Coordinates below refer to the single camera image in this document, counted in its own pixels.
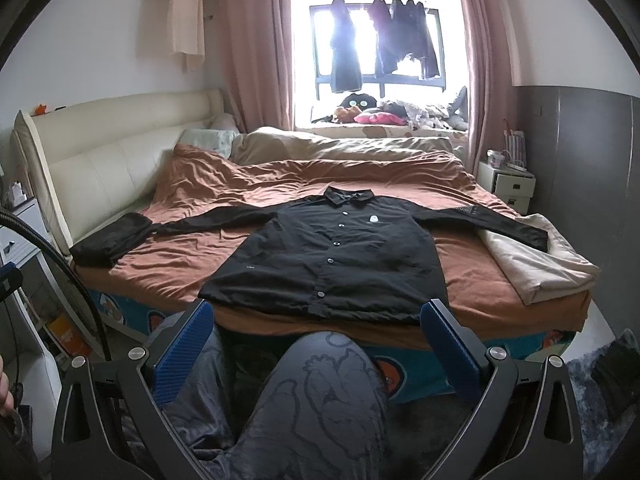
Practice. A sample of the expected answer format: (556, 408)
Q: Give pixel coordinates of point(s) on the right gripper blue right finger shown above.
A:
(524, 424)

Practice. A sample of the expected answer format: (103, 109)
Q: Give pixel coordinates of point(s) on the light green pillow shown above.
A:
(218, 141)

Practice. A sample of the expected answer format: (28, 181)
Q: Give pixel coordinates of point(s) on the white nightstand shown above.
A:
(515, 188)
(43, 326)

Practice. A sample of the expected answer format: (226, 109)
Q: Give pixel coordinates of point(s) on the pink curtain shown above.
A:
(491, 98)
(255, 53)

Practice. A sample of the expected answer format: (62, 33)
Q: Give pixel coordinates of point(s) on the patterned grey trouser leg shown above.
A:
(320, 412)

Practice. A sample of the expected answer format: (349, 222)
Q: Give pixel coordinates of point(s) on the cream folded blanket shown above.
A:
(540, 276)

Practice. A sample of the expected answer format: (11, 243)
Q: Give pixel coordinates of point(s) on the white right nightstand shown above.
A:
(515, 188)

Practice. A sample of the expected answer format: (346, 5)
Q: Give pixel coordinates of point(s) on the cartoon printed bed sheet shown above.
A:
(410, 374)

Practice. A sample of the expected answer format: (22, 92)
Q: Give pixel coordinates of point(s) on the cream hanging cloth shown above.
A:
(185, 25)

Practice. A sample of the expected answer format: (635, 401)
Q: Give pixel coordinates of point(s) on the black button-up shirt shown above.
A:
(340, 255)

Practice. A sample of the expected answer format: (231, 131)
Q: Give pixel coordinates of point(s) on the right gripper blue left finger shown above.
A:
(88, 442)

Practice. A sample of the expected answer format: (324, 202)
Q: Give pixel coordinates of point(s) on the black plush toy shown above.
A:
(361, 100)

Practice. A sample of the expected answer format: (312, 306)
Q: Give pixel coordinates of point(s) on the beige duvet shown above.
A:
(271, 144)

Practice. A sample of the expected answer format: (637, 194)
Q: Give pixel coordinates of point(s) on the cream leather headboard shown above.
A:
(90, 162)

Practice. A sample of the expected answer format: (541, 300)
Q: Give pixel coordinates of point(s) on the dark hanging garments right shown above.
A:
(401, 31)

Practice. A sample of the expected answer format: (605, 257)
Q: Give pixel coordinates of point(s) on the right pink curtain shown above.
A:
(491, 98)

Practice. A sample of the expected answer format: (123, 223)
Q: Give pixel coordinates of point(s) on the left pink curtain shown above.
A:
(255, 53)

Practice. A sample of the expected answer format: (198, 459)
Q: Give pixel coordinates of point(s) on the person's left hand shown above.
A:
(6, 396)

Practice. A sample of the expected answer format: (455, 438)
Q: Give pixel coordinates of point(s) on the dark hanging garment left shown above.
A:
(346, 73)

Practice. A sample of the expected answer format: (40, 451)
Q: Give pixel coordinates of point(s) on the white left nightstand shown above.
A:
(43, 326)

